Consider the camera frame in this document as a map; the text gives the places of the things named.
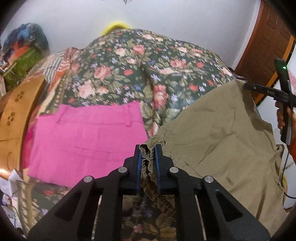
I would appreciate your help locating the folded pink pants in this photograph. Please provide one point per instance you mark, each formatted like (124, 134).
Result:
(84, 141)

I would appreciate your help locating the yellow pillow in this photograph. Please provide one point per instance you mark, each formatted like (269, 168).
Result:
(117, 25)

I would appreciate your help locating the brown wooden door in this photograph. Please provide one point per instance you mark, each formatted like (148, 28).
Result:
(270, 39)

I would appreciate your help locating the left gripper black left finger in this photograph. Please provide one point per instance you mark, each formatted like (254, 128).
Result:
(92, 209)

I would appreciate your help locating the pile of colourful clothes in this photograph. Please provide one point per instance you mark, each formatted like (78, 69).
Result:
(23, 48)

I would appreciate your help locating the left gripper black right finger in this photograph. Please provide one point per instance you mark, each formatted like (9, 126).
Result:
(204, 209)

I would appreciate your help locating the person's right hand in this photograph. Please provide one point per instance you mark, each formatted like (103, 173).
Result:
(280, 118)

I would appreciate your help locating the brown cardboard box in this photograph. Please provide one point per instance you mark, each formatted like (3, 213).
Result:
(14, 123)

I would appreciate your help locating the striped patchwork blanket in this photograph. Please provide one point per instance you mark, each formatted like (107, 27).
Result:
(53, 68)

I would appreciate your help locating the olive khaki pants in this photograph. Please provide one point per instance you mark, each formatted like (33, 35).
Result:
(221, 135)

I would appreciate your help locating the dark floral bedspread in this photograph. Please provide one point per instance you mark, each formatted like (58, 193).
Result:
(164, 75)

